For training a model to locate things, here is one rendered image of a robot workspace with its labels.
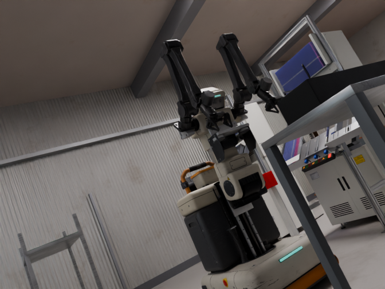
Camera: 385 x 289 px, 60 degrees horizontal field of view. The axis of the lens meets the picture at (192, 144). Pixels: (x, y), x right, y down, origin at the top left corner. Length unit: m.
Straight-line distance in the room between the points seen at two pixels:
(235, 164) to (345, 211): 1.56
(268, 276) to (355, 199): 1.53
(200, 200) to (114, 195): 3.45
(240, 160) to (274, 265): 0.63
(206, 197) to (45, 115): 4.08
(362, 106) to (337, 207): 2.39
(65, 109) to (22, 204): 1.68
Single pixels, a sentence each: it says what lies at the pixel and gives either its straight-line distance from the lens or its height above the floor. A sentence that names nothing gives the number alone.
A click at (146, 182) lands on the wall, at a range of 5.72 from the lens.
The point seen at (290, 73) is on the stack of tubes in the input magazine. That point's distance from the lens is 3.49.
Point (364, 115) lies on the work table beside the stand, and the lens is 1.06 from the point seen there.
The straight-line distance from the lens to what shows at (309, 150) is 3.02.
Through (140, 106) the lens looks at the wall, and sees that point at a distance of 6.29.
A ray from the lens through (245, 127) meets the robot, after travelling 2.08.
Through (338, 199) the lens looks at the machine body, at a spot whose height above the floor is 0.27.
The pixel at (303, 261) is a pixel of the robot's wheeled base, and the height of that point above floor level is 0.18.
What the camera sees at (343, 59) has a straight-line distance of 3.47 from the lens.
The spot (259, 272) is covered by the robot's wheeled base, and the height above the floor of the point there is 0.25.
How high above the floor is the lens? 0.64
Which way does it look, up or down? 12 degrees up
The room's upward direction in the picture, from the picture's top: 25 degrees counter-clockwise
